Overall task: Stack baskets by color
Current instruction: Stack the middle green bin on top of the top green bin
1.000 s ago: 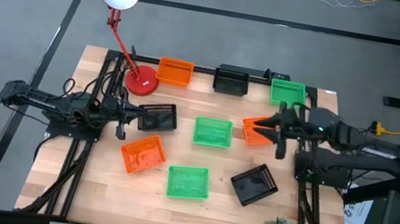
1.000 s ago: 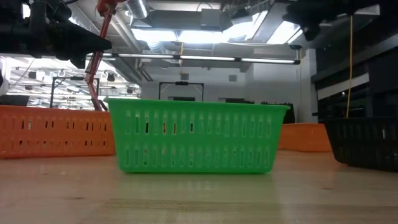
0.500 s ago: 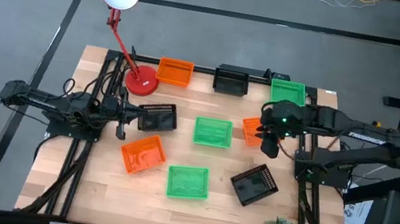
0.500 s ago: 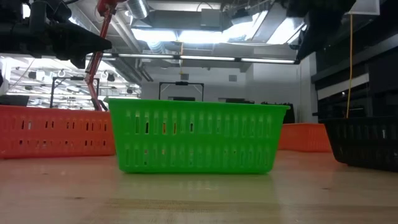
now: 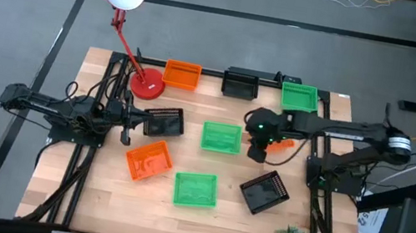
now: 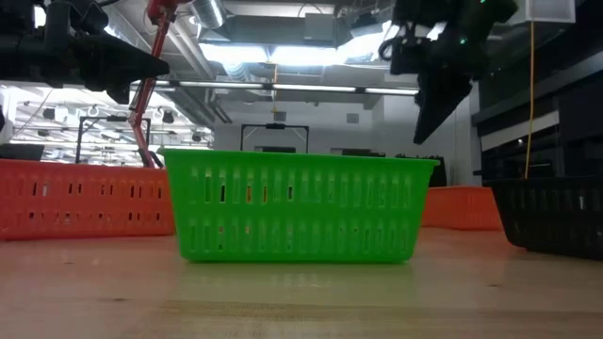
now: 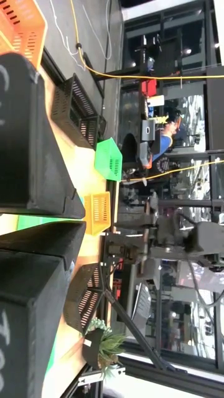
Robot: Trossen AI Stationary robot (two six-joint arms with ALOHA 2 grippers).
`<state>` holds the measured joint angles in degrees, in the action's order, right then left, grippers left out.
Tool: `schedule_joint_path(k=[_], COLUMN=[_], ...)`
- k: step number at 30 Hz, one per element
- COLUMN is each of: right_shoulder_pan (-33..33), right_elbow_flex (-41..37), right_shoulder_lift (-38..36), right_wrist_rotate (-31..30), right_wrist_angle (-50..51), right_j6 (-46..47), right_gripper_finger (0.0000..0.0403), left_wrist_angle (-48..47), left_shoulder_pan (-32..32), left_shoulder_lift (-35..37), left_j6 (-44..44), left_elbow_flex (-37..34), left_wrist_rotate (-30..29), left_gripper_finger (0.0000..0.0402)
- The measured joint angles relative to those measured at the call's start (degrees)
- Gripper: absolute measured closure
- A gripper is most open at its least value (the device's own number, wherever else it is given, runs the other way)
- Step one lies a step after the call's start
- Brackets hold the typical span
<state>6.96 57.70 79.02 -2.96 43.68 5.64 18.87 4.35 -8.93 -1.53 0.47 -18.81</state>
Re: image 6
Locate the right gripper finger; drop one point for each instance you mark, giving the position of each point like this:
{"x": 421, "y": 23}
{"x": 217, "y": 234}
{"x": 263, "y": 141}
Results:
{"x": 438, "y": 108}

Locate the black workstation frame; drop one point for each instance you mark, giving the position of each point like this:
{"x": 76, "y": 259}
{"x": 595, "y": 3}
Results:
{"x": 113, "y": 118}
{"x": 275, "y": 126}

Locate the long ceiling light bar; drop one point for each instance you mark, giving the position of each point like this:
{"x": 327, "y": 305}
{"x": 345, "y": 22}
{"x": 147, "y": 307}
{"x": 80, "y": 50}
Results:
{"x": 306, "y": 88}

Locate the black monitor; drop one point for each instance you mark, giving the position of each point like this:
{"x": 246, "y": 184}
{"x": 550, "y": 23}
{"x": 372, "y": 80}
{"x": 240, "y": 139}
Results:
{"x": 21, "y": 151}

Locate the silver ceiling duct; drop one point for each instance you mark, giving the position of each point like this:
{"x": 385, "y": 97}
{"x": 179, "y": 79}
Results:
{"x": 207, "y": 11}

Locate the orange plastic basket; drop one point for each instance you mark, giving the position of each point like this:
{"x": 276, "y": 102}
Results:
{"x": 94, "y": 202}
{"x": 461, "y": 207}

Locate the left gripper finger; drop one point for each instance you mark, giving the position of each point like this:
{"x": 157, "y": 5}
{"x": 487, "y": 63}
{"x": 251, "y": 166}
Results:
{"x": 127, "y": 66}

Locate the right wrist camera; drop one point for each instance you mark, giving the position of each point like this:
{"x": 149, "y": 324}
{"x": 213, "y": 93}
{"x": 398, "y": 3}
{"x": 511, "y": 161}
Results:
{"x": 407, "y": 56}

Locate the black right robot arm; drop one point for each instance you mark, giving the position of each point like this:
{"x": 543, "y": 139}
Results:
{"x": 499, "y": 9}

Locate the black plastic basket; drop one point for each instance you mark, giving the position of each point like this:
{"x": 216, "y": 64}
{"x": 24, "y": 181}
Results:
{"x": 551, "y": 226}

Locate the green plastic basket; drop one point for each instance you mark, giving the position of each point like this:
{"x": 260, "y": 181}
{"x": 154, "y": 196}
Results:
{"x": 301, "y": 214}

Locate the black shelving unit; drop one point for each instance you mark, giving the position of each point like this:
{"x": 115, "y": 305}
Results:
{"x": 565, "y": 117}

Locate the white ceiling box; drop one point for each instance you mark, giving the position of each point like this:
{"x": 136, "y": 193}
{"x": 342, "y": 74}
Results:
{"x": 542, "y": 11}

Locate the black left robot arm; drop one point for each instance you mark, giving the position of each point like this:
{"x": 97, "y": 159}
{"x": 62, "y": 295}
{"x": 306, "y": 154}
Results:
{"x": 19, "y": 61}

